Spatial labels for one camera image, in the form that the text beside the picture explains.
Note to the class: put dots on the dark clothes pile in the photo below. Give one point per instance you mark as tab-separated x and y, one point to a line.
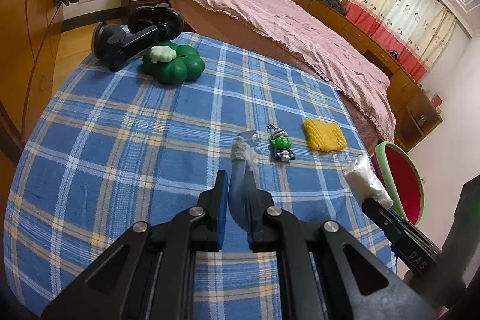
335	5

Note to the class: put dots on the white tissue roll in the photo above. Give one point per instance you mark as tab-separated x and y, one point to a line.
364	183

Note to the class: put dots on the blue plaid tablecloth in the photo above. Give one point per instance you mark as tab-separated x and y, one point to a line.
115	148

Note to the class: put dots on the green red trash bin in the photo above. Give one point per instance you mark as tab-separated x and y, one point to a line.
401	180

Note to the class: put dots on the green head keychain figure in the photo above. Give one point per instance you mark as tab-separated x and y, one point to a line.
280	144

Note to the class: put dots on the red box on shelf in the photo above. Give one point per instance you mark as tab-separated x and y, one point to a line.
436	100

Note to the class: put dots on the wooden wardrobe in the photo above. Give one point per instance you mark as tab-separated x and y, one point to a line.
30	32

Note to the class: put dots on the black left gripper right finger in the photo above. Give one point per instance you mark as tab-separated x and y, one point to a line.
325	272

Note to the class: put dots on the pink bed quilt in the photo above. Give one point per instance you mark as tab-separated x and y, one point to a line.
282	30

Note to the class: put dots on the green clover toy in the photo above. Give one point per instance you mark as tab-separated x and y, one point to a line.
171	64

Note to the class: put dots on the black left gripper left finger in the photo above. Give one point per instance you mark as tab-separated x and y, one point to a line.
148	272

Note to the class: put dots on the long wooden sideboard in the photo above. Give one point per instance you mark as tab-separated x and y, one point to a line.
415	115

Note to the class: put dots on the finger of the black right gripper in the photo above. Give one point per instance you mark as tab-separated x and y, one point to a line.
408	243

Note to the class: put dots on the floral red curtain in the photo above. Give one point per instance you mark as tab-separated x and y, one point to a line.
417	30

